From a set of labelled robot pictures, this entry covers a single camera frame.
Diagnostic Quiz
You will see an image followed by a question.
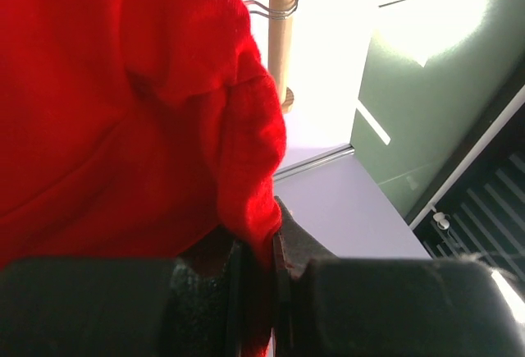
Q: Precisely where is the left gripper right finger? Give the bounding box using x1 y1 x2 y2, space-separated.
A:
272 209 524 356

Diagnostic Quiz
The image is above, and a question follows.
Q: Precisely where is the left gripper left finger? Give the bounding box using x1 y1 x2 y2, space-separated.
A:
1 235 250 356

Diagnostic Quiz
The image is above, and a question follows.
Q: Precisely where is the red t shirt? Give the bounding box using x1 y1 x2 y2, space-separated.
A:
1 0 285 356

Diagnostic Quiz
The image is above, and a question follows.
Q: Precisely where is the wooden clothes rack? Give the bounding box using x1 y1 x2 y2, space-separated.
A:
244 0 299 113

